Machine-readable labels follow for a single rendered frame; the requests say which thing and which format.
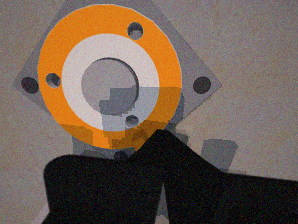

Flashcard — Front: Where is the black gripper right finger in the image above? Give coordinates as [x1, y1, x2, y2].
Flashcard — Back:
[162, 130, 298, 224]

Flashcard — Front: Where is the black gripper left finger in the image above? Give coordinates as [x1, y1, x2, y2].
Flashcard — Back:
[43, 129, 166, 224]

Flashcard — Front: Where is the orange round plate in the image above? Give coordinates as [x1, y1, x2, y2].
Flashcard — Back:
[37, 4, 182, 151]

